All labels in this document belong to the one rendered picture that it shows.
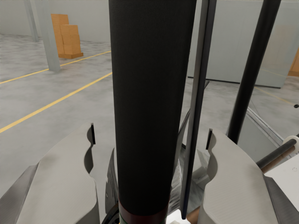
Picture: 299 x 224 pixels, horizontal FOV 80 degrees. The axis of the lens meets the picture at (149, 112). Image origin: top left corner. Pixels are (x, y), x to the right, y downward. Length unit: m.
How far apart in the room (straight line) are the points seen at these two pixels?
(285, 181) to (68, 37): 8.14
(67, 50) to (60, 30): 0.74
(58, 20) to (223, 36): 5.99
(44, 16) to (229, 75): 5.39
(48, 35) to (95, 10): 8.29
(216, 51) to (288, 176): 5.15
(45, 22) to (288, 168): 6.12
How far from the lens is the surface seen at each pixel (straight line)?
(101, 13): 14.01
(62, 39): 8.46
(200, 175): 0.60
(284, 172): 0.55
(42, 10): 6.23
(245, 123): 1.49
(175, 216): 0.21
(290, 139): 0.38
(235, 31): 5.57
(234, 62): 5.67
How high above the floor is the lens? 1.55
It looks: 27 degrees down
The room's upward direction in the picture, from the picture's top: 3 degrees clockwise
